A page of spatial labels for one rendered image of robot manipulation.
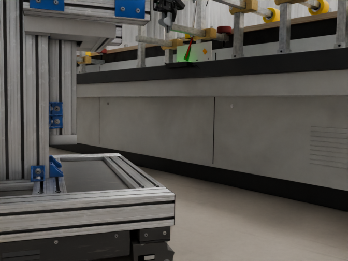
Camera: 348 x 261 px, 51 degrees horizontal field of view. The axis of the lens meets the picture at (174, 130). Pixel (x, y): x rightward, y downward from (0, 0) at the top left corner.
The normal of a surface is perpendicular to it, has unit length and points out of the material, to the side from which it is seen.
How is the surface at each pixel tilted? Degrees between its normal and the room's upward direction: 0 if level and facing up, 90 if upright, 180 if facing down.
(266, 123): 90
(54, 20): 90
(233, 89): 90
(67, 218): 90
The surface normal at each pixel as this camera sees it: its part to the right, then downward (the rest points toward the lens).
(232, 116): -0.73, 0.04
